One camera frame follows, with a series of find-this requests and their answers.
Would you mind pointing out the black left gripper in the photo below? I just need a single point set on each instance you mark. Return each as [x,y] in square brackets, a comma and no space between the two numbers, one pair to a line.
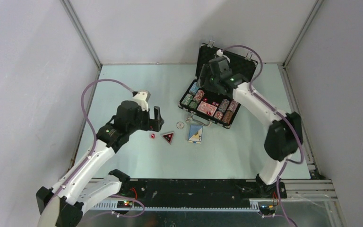
[151,125]

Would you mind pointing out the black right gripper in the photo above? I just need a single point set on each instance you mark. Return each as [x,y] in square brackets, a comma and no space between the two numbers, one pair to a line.
[207,72]

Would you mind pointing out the blue poker chip stack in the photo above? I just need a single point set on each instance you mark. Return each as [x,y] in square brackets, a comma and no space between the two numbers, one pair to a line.
[193,89]

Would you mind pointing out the grey chip stack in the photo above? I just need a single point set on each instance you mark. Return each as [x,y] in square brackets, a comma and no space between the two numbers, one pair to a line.
[223,105]

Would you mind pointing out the orange brown chip stack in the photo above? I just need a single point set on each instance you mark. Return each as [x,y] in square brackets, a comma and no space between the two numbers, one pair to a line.
[227,117]

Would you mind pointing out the red white chip stack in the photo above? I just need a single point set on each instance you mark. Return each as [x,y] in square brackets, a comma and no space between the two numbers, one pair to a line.
[232,107]

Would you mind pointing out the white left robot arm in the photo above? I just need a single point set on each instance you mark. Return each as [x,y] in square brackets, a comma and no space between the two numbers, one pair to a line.
[87,166]

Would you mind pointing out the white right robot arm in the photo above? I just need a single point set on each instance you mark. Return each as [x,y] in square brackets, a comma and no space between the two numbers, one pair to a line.
[284,138]

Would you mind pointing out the black poker set case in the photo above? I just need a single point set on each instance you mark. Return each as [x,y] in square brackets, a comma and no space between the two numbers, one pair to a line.
[210,94]

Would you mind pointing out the black red triangular button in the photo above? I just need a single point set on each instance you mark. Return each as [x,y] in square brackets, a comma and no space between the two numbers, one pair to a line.
[168,136]

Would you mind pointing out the white dealer button chip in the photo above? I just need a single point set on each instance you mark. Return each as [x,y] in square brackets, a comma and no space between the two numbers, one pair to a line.
[180,125]

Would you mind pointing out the tall green chip stack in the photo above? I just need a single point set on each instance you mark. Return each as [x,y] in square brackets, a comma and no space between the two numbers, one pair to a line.
[187,99]

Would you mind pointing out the red playing card deck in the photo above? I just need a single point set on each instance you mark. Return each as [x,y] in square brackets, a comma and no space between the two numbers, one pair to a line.
[203,107]

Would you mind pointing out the short green chip stack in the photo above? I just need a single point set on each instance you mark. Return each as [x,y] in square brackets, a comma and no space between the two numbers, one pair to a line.
[193,105]

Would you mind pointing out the red chip stack in case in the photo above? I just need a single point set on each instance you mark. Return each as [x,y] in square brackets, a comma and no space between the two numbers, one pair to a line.
[218,115]

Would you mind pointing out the blue playing card deck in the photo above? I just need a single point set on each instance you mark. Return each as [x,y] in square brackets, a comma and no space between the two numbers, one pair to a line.
[195,134]

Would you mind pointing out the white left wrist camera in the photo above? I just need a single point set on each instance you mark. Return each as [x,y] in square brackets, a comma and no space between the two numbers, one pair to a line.
[141,97]

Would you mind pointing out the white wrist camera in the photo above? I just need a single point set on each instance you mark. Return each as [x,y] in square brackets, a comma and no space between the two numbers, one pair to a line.
[141,97]
[220,53]

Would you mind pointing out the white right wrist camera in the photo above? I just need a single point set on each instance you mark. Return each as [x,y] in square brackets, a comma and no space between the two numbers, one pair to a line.
[220,53]

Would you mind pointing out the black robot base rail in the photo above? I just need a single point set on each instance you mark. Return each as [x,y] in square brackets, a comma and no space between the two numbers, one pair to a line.
[200,193]

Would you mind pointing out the aluminium frame rail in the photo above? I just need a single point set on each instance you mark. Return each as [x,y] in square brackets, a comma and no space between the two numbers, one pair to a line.
[296,190]

